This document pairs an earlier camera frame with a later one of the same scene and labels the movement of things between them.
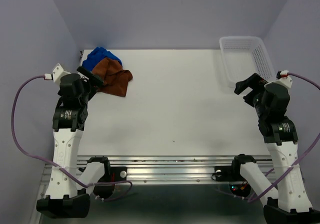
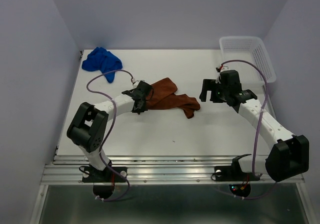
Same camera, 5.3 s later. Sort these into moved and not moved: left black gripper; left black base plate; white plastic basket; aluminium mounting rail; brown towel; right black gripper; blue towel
Moved: brown towel; left black gripper; right black gripper
Not moved: white plastic basket; blue towel; aluminium mounting rail; left black base plate
